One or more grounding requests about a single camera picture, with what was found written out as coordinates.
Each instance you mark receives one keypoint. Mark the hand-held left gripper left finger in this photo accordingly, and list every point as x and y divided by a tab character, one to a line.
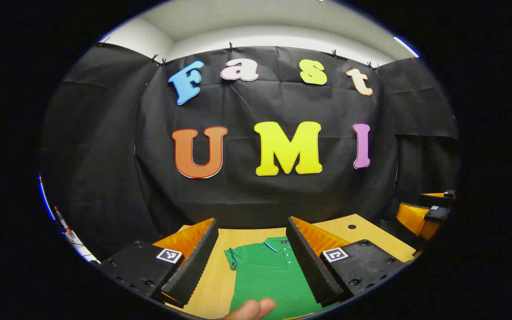
194	266

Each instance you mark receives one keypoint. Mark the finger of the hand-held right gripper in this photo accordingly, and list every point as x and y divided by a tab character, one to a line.
436	200
436	214

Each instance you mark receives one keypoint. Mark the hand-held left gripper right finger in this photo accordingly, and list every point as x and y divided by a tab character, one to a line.
314	271

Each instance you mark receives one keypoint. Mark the green T-shirt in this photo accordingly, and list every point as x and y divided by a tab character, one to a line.
265	275

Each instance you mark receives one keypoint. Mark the white side desk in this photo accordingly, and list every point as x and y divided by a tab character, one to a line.
82	251

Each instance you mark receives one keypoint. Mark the red capped bottle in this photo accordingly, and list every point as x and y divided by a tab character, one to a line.
62	222

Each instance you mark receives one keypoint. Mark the white ceiling light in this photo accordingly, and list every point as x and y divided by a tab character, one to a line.
406	46

